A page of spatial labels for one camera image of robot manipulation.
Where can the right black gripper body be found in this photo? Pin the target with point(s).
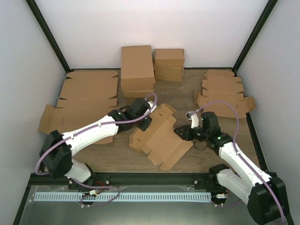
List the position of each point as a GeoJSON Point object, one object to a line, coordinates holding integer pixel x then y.
{"type": "Point", "coordinates": [192, 136]}

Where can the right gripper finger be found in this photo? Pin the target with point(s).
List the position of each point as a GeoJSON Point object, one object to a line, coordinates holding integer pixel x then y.
{"type": "Point", "coordinates": [181, 131]}
{"type": "Point", "coordinates": [183, 136]}

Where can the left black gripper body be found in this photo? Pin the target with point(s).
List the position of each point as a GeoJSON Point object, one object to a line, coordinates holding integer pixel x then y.
{"type": "Point", "coordinates": [143, 127]}

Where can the small cardboard box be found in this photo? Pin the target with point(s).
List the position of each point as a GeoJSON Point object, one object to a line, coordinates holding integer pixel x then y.
{"type": "Point", "coordinates": [159, 142]}

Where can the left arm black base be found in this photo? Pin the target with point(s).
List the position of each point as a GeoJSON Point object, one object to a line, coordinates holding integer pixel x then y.
{"type": "Point", "coordinates": [92, 183]}

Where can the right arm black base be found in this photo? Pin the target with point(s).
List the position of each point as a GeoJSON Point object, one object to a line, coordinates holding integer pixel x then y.
{"type": "Point", "coordinates": [208, 182]}

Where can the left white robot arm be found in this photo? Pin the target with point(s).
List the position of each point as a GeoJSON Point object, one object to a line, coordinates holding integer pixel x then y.
{"type": "Point", "coordinates": [59, 149]}

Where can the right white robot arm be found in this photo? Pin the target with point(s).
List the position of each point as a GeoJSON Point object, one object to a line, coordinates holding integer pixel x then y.
{"type": "Point", "coordinates": [264, 195]}

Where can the bottom large folded box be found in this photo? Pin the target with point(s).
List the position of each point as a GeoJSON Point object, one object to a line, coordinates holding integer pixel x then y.
{"type": "Point", "coordinates": [137, 94]}

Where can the large folded box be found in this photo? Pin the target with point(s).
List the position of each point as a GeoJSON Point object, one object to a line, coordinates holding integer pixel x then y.
{"type": "Point", "coordinates": [137, 94]}
{"type": "Point", "coordinates": [137, 71]}

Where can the bottom small folded box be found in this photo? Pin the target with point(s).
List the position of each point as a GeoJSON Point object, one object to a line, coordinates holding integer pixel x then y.
{"type": "Point", "coordinates": [168, 77]}

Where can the small folded box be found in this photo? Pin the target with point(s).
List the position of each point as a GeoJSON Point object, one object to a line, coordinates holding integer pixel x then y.
{"type": "Point", "coordinates": [168, 69]}
{"type": "Point", "coordinates": [173, 57]}
{"type": "Point", "coordinates": [168, 77]}

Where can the top large folded box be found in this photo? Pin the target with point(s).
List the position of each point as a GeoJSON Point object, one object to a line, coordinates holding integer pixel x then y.
{"type": "Point", "coordinates": [137, 71]}

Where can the middle small folded box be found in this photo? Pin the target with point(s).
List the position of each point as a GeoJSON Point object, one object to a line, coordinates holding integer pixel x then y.
{"type": "Point", "coordinates": [168, 69]}

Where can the top small folded box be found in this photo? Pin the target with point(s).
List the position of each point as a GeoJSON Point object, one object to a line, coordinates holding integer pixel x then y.
{"type": "Point", "coordinates": [173, 57]}

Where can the small flat cardboard blank stack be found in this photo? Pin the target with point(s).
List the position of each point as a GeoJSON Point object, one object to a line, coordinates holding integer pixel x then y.
{"type": "Point", "coordinates": [223, 85]}

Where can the large flat cardboard blank stack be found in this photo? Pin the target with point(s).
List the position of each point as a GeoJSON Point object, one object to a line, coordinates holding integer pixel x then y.
{"type": "Point", "coordinates": [86, 97]}

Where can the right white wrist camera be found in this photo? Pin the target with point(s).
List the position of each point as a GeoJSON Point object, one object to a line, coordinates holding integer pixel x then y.
{"type": "Point", "coordinates": [193, 118]}

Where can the black front frame rail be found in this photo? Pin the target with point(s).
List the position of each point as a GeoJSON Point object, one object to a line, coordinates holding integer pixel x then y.
{"type": "Point", "coordinates": [119, 179]}

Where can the light blue slotted cable duct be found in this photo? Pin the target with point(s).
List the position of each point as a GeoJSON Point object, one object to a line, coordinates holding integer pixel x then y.
{"type": "Point", "coordinates": [123, 197]}

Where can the right black frame post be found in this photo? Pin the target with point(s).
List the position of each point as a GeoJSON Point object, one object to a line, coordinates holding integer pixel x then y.
{"type": "Point", "coordinates": [254, 33]}

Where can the black frame post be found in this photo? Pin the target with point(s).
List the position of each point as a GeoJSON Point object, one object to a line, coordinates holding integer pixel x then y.
{"type": "Point", "coordinates": [48, 34]}
{"type": "Point", "coordinates": [254, 33]}

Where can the left black frame post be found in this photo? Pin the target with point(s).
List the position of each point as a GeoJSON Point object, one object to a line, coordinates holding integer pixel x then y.
{"type": "Point", "coordinates": [48, 34]}

